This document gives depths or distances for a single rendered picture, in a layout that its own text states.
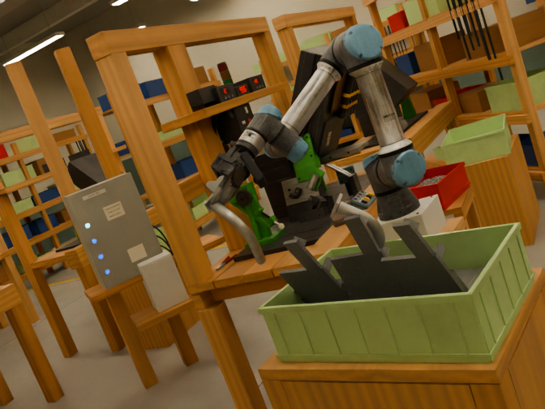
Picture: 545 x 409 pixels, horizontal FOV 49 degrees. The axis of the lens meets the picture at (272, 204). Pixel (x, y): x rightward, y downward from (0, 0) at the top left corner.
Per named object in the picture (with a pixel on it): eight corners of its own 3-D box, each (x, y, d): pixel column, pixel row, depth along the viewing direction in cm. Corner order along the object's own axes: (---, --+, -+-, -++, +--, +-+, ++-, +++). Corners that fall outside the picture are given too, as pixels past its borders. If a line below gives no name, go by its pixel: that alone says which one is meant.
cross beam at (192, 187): (289, 143, 363) (284, 129, 362) (171, 211, 251) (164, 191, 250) (281, 145, 366) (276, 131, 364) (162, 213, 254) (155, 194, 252)
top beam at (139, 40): (270, 31, 356) (265, 15, 355) (110, 53, 227) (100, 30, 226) (258, 36, 361) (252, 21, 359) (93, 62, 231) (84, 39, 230)
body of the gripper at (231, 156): (216, 180, 181) (237, 149, 185) (238, 191, 177) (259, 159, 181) (208, 167, 174) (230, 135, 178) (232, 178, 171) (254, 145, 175)
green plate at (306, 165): (326, 176, 282) (316, 134, 284) (319, 177, 275) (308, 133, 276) (305, 182, 288) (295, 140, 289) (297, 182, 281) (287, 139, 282)
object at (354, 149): (369, 146, 292) (367, 139, 291) (360, 153, 278) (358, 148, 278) (300, 166, 311) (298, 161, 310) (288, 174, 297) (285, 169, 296)
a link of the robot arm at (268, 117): (289, 116, 182) (268, 98, 180) (271, 144, 178) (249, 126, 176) (279, 122, 189) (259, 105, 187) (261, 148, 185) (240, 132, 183)
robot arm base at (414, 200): (425, 199, 213) (415, 174, 212) (413, 214, 201) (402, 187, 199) (387, 209, 222) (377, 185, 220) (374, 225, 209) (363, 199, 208)
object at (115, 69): (323, 182, 372) (270, 31, 356) (203, 282, 244) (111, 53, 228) (311, 185, 377) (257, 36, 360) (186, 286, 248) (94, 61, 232)
